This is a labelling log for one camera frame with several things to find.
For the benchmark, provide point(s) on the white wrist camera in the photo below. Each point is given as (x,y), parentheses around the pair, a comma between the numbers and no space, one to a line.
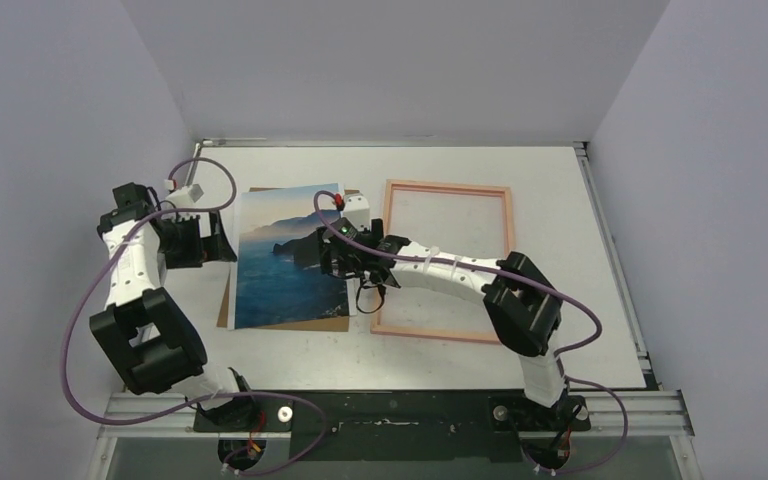
(185,197)
(357,211)

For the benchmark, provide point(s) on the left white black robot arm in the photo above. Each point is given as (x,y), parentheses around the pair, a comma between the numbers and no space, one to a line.
(142,331)

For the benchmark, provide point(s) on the pink wooden picture frame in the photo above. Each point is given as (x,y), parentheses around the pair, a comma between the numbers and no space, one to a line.
(458,219)

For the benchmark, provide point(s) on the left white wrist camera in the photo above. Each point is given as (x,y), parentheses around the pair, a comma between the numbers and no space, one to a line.
(185,197)

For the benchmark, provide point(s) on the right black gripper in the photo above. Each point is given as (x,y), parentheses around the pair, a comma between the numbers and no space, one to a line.
(334,252)

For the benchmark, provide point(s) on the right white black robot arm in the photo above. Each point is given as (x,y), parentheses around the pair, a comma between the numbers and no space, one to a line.
(524,318)

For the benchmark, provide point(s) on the aluminium front rail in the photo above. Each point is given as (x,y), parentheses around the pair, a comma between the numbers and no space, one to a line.
(650,413)

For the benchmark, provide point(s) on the seascape photo print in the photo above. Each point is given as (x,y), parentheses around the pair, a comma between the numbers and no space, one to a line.
(291,265)

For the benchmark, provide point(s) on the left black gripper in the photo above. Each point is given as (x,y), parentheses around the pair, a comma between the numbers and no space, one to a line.
(194,257)

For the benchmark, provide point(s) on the clear acrylic sheet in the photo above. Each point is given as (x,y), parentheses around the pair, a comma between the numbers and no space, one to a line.
(456,231)

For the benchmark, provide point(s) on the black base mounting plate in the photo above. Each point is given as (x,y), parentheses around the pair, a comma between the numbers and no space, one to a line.
(409,425)

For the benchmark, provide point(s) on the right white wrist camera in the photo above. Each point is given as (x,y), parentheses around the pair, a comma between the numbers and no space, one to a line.
(357,211)

